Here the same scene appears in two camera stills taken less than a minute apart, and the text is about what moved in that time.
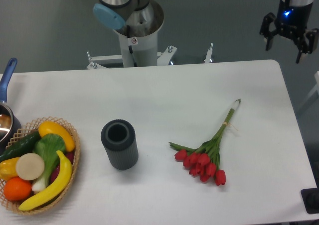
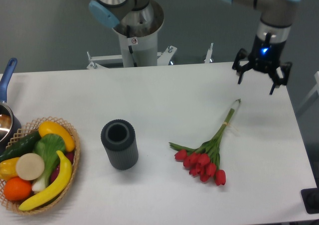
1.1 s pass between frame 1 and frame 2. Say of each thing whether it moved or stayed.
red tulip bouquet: stayed
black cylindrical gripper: moved
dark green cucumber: stayed
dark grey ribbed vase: stayed
